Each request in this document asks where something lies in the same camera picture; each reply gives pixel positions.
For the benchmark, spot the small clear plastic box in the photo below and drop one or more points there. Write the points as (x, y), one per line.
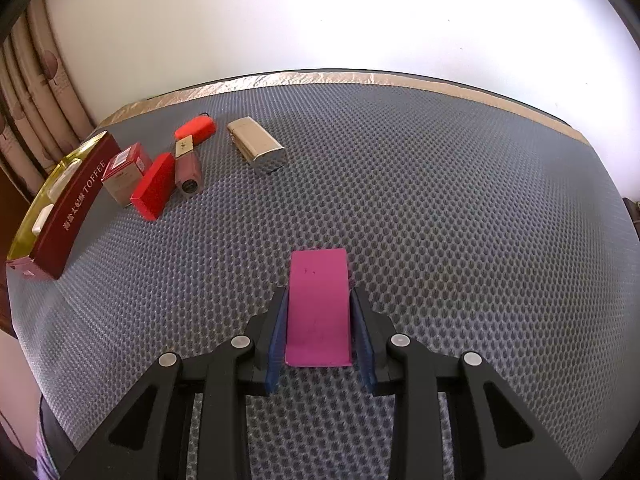
(59, 185)

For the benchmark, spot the pink rectangular box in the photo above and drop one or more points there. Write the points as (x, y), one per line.
(318, 310)

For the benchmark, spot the beige patterned curtain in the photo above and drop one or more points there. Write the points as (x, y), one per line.
(42, 116)

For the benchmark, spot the red rounded pouch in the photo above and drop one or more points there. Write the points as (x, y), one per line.
(199, 128)

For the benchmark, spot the grey honeycomb mesh mat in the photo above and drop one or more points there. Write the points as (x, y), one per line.
(473, 228)

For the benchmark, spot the red and beige square box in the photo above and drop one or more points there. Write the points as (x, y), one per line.
(124, 171)

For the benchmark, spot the purple cloth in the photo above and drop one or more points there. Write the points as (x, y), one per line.
(45, 466)

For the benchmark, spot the gold metallic case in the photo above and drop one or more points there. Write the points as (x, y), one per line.
(258, 147)

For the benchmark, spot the lip gloss tube gold cap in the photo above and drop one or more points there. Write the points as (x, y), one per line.
(188, 173)

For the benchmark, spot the red rectangular box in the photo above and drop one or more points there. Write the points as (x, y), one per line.
(154, 189)

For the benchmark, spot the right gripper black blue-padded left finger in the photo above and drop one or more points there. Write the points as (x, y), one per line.
(146, 436)

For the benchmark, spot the dark red toffee box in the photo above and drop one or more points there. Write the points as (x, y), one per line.
(45, 256)

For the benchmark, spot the white power adapter plug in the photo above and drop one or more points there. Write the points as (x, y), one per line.
(41, 219)

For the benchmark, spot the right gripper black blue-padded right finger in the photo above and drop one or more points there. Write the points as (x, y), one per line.
(494, 435)

